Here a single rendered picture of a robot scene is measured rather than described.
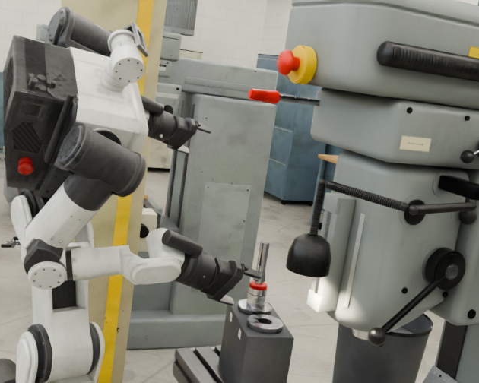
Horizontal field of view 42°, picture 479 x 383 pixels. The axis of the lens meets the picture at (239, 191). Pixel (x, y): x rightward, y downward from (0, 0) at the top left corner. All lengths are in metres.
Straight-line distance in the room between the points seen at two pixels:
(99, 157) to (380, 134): 0.53
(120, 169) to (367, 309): 0.53
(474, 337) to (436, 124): 0.66
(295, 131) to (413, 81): 7.43
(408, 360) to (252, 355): 1.78
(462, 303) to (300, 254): 0.34
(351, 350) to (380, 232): 2.18
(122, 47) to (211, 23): 9.35
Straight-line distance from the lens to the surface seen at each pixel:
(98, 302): 2.90
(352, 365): 3.24
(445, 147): 1.06
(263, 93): 1.09
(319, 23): 1.01
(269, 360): 1.55
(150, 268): 1.39
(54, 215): 1.30
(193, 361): 1.77
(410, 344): 3.18
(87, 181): 1.24
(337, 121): 1.10
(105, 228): 2.79
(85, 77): 1.40
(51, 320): 1.58
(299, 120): 8.40
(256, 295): 1.62
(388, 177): 1.05
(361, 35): 0.94
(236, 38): 10.85
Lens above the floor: 1.74
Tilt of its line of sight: 11 degrees down
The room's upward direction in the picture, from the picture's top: 8 degrees clockwise
